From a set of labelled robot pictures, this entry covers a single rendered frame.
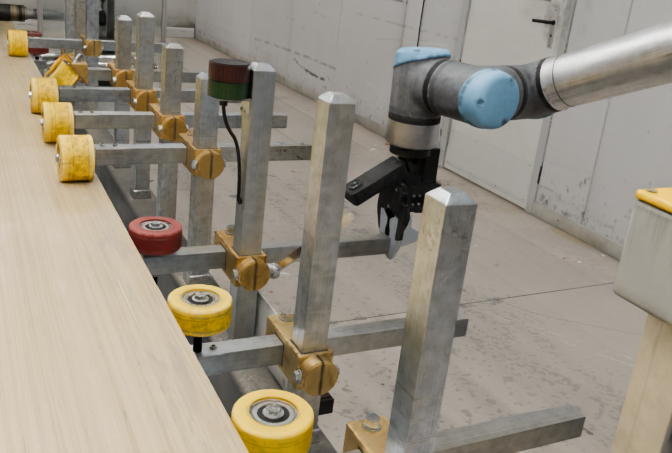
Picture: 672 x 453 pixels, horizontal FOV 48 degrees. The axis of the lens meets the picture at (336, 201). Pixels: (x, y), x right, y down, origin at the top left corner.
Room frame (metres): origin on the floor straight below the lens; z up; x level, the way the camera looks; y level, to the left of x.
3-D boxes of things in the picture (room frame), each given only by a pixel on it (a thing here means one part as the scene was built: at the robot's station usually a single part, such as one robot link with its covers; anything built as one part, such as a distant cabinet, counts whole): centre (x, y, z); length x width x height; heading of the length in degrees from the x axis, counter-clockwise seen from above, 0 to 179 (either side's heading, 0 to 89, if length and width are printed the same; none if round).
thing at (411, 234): (1.27, -0.13, 0.86); 0.06 x 0.03 x 0.09; 118
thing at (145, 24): (1.76, 0.48, 0.91); 0.04 x 0.04 x 0.48; 28
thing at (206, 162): (1.34, 0.26, 0.95); 0.14 x 0.06 x 0.05; 28
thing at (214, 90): (1.08, 0.17, 1.13); 0.06 x 0.06 x 0.02
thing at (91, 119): (1.59, 0.36, 0.95); 0.50 x 0.04 x 0.04; 118
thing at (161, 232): (1.07, 0.27, 0.85); 0.08 x 0.08 x 0.11
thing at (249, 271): (1.12, 0.14, 0.85); 0.14 x 0.06 x 0.05; 28
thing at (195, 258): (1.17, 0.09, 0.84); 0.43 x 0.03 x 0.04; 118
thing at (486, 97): (1.20, -0.20, 1.14); 0.12 x 0.12 x 0.09; 41
